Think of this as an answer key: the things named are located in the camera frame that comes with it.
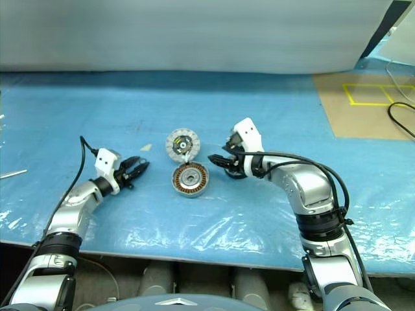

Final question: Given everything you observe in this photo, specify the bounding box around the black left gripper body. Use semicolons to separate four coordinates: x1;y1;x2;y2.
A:
113;161;136;191

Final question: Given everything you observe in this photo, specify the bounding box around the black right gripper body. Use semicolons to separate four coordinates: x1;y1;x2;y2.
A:
226;144;247;178

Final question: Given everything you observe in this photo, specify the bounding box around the motor housing with copper windings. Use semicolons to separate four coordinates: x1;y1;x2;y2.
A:
171;161;210;198

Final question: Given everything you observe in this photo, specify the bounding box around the round grey motor lid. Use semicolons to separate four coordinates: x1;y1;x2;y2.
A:
165;128;200;163

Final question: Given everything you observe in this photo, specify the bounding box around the blue plastic table cover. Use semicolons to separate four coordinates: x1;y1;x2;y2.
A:
0;69;415;278

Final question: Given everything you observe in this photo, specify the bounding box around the grey rounded cylinder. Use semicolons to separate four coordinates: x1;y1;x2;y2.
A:
139;261;176;297
232;267;272;303

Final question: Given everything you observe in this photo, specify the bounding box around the thin silver metal tool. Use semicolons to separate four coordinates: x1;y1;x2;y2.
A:
0;169;28;179

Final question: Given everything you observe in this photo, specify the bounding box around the brown cardboard sheet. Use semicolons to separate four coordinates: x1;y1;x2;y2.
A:
313;71;415;141

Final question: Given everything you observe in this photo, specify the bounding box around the white backdrop panel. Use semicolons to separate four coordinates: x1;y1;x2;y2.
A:
0;0;403;74

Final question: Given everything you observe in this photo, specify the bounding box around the grey-blue robot torso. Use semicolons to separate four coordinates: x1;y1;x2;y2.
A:
106;293;264;311

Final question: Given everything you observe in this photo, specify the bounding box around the small white rounded part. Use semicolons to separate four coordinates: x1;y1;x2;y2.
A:
288;281;314;308

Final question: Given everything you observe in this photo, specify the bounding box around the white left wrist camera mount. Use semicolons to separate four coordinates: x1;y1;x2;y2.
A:
95;148;123;195

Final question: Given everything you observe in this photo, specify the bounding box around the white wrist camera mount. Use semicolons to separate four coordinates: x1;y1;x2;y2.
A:
228;117;265;178
95;148;123;195

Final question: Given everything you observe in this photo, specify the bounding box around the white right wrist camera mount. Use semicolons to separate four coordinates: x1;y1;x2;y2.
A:
228;117;265;178

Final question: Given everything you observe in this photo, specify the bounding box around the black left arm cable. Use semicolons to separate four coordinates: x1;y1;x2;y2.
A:
0;135;100;302

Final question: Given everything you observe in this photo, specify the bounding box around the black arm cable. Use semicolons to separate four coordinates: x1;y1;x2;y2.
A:
0;135;100;302
222;144;374;292

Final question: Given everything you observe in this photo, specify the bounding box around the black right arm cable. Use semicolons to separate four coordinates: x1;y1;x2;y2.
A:
222;144;374;292

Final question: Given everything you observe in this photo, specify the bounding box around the thin white wire under table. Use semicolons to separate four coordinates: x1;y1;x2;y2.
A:
80;255;118;302

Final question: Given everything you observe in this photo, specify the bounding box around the black floor cable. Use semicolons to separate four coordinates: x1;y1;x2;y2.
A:
388;102;415;141

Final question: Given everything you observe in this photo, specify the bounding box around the thin white floor cable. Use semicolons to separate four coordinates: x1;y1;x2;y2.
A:
385;59;415;101

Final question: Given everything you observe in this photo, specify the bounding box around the black upright post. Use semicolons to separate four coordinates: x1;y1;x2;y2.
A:
361;0;412;59

